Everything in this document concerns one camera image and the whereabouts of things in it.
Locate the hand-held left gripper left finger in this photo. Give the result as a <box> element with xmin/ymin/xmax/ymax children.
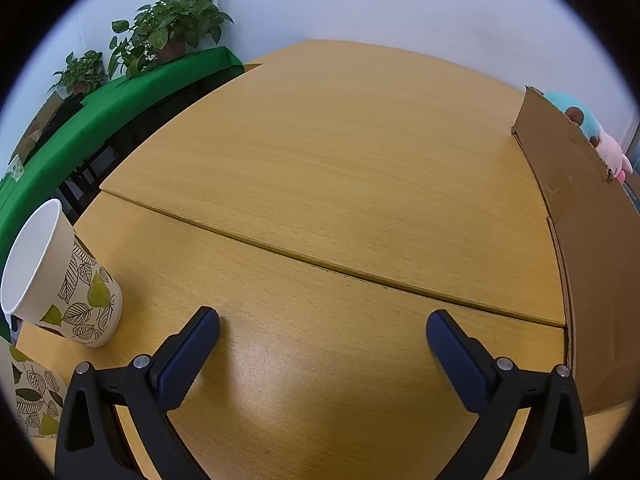
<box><xmin>54</xmin><ymin>306</ymin><xmax>221</xmax><ymax>480</ymax></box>

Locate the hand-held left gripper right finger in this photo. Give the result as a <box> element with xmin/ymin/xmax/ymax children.
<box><xmin>426</xmin><ymin>309</ymin><xmax>591</xmax><ymax>480</ymax></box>

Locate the leaf print paper cup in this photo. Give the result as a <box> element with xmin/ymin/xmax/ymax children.
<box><xmin>0</xmin><ymin>199</ymin><xmax>124</xmax><ymax>349</ymax></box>
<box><xmin>7</xmin><ymin>345</ymin><xmax>68</xmax><ymax>441</ymax></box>

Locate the black chair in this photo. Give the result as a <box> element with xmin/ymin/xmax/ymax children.
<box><xmin>54</xmin><ymin>142</ymin><xmax>121</xmax><ymax>225</ymax></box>

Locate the pink and teal plush toy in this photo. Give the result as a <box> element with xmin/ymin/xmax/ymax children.
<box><xmin>544</xmin><ymin>91</ymin><xmax>633</xmax><ymax>183</ymax></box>

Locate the green tablecloth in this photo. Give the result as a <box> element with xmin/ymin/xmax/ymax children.
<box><xmin>0</xmin><ymin>46</ymin><xmax>245</xmax><ymax>261</ymax></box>

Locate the small brown cardboard box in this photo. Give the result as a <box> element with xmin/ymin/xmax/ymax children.
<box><xmin>10</xmin><ymin>95</ymin><xmax>66</xmax><ymax>166</ymax></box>

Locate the small potted green plant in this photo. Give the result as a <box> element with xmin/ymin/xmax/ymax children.
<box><xmin>52</xmin><ymin>50</ymin><xmax>110</xmax><ymax>97</ymax></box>

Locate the large potted green plant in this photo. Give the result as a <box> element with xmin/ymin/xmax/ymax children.
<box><xmin>107</xmin><ymin>0</ymin><xmax>234</xmax><ymax>80</ymax></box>

